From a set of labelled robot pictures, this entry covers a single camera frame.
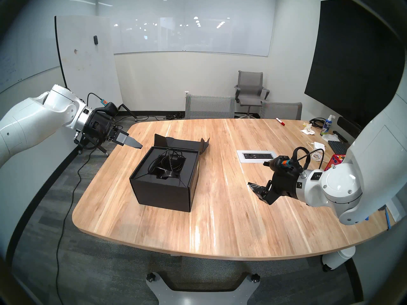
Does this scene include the black cardboard box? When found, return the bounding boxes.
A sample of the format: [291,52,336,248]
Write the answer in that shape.
[129,133,210,213]

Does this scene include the large black wall screen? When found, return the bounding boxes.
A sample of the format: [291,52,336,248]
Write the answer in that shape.
[304,0,406,130]

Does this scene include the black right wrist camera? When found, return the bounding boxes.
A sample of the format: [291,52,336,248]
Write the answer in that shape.
[272,156,296,174]

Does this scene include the white power adapter with cable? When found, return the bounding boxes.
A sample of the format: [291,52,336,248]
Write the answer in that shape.
[307,141,329,163]

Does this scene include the grey ribbed mesh chair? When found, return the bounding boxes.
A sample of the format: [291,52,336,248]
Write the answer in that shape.
[185,93,236,119]

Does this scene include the whiteboard cleaner spray bottle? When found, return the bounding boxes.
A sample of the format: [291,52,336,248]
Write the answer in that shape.
[321,114,336,136]

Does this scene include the black floor cables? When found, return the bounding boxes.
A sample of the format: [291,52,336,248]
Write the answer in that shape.
[114,112,185,132]

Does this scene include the white freestanding whiteboard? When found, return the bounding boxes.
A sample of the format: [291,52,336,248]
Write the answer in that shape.
[55,15,139,155]

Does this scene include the black video conference bar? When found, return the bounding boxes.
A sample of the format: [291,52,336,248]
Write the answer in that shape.
[336,116,363,139]

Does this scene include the glass whiteboard with blue writing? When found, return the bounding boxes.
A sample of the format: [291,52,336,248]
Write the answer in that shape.
[0,0,61,95]

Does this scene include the black hanging cable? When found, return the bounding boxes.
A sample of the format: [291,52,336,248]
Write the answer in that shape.
[56,149,96,305]

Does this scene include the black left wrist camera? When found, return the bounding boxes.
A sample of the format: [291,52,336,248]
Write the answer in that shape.
[95,103,120,118]

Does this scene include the wall-mounted glass whiteboard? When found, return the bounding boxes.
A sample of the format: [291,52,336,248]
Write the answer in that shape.
[95,0,277,57]

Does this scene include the silver table power outlet panel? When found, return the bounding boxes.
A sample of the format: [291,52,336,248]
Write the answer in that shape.
[236,150,282,164]

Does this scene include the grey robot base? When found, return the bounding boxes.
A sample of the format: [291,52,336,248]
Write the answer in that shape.
[146,271,261,305]

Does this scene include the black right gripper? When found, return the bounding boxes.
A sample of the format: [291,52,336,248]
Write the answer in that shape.
[248,160,301,206]

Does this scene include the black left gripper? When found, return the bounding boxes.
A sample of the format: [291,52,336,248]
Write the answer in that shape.
[83,112,143,149]

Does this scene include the grey office chair with armrests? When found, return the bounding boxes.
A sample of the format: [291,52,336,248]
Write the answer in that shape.
[234,71,270,119]

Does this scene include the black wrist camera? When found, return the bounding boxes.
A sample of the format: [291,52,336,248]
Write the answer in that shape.
[272,156,296,174]
[95,103,120,118]

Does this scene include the colourful floral tissue box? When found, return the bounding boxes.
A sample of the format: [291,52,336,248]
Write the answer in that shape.
[324,154,347,172]

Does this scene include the black keyboard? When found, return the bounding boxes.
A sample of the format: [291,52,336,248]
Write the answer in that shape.
[328,140,349,155]

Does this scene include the black wired computer mouse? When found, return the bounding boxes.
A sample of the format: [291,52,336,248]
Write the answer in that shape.
[149,148,187,180]

